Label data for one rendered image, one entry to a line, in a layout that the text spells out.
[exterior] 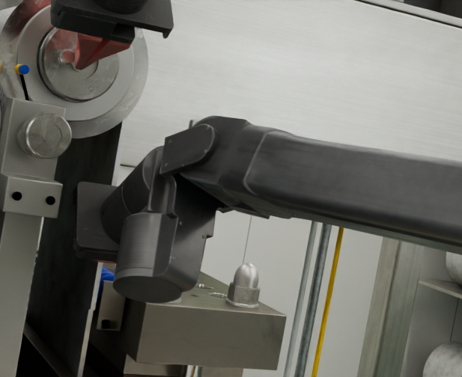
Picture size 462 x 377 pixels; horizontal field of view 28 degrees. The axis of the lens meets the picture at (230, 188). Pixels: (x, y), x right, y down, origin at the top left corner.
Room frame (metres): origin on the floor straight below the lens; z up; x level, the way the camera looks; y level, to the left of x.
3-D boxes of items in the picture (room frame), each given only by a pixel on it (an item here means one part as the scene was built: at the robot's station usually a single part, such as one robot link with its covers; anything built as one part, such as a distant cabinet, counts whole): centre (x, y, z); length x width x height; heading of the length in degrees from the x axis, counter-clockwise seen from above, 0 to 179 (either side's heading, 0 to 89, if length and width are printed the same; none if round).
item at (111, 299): (1.05, 0.14, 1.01); 0.23 x 0.03 x 0.05; 26
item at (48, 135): (0.82, 0.17, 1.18); 0.04 x 0.02 x 0.04; 116
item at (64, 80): (0.89, 0.16, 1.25); 0.07 x 0.02 x 0.07; 116
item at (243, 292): (1.00, -0.03, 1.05); 0.04 x 0.04 x 0.04
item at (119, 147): (1.04, 0.17, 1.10); 0.23 x 0.01 x 0.18; 26
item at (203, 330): (1.13, 0.08, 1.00); 0.40 x 0.16 x 0.06; 26
